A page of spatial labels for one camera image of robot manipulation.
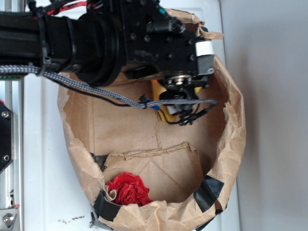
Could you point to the red crumpled tissue paper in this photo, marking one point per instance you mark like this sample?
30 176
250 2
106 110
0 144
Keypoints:
129 189

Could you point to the white plastic tray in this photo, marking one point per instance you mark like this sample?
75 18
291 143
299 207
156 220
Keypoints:
53 198

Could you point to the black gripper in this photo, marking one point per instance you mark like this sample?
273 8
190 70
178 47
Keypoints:
159 46

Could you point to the brown paper bag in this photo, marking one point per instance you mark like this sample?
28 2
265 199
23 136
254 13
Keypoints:
189 170

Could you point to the aluminium frame rail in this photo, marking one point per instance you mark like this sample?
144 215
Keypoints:
11 178

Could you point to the black metal bracket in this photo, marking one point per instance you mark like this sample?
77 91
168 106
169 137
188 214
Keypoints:
6 137

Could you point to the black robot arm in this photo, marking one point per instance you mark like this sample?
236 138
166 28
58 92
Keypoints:
85 54

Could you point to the yellow microfiber cloth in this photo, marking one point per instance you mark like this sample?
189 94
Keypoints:
160 92

